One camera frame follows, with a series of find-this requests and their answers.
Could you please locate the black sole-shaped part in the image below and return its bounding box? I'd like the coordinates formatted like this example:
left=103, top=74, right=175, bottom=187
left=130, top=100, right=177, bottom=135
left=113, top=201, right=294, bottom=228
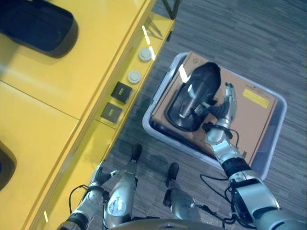
left=0, top=0, right=79, bottom=59
left=0, top=141, right=17, bottom=192
left=164, top=61, right=222, bottom=132

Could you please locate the black square block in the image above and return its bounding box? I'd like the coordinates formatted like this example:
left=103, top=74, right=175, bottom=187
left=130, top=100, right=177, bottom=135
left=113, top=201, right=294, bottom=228
left=110, top=81, right=133, bottom=104
left=100, top=102, right=123, bottom=124

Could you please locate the white round knob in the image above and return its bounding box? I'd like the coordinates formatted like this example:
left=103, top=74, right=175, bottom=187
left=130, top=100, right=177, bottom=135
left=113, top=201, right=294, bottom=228
left=127, top=69, right=142, bottom=84
left=138, top=47, right=152, bottom=63

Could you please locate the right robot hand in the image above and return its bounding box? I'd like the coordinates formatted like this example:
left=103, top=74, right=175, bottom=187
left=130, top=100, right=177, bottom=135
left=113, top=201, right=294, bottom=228
left=202, top=81, right=238, bottom=125

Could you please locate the translucent plastic box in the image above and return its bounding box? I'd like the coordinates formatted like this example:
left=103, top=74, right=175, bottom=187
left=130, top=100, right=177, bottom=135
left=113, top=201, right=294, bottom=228
left=142, top=52, right=288, bottom=182

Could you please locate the right silver robot leg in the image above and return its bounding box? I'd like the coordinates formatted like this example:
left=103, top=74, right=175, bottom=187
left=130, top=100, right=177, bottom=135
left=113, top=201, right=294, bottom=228
left=163, top=162, right=201, bottom=221

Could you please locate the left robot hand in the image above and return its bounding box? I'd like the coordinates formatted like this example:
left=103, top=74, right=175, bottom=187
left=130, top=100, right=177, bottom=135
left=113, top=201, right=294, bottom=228
left=90, top=160, right=118, bottom=188

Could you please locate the brown cardboard box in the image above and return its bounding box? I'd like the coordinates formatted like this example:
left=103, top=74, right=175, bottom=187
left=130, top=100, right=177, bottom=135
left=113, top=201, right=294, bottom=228
left=151, top=51, right=278, bottom=166

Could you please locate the yellow metal shelf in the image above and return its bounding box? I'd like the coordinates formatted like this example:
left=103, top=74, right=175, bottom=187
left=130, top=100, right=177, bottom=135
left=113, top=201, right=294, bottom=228
left=0, top=0, right=176, bottom=230

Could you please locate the silver robot torso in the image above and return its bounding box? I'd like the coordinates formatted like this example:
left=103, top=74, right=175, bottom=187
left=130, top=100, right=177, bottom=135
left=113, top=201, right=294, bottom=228
left=107, top=217, right=257, bottom=230

